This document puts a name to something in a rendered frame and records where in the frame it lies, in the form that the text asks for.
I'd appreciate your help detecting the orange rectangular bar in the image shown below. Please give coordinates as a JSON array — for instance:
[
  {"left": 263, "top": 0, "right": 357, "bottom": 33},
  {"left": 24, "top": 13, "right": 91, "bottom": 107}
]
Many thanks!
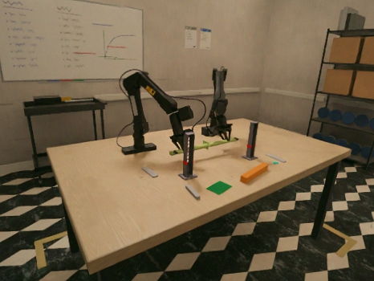
[{"left": 240, "top": 162, "right": 268, "bottom": 184}]

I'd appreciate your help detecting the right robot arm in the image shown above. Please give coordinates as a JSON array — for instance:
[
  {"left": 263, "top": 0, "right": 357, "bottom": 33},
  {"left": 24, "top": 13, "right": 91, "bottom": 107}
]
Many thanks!
[{"left": 121, "top": 71, "right": 193, "bottom": 153}]

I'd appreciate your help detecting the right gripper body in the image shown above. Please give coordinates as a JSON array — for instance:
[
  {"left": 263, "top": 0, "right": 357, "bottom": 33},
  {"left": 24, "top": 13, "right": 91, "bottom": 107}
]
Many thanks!
[{"left": 170, "top": 122, "right": 193, "bottom": 141}]

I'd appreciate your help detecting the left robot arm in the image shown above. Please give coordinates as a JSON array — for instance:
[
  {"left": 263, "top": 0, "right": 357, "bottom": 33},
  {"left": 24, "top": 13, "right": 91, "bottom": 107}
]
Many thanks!
[{"left": 201, "top": 68, "right": 228, "bottom": 131}]

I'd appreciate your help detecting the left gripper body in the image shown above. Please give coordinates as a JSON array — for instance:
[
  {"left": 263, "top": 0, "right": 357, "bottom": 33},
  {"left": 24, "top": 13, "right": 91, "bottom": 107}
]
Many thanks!
[{"left": 210, "top": 116, "right": 233, "bottom": 132}]

